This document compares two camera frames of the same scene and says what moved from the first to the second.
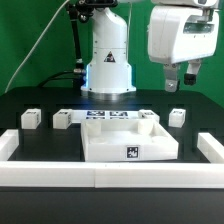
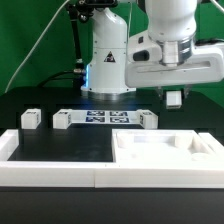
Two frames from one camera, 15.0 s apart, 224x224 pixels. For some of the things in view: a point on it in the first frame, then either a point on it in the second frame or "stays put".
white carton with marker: (176, 117) to (173, 99)
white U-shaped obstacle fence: (112, 175) stays put
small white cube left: (31, 118) stays put
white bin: (109, 140) to (160, 146)
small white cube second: (62, 119) stays put
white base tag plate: (77, 116) stays put
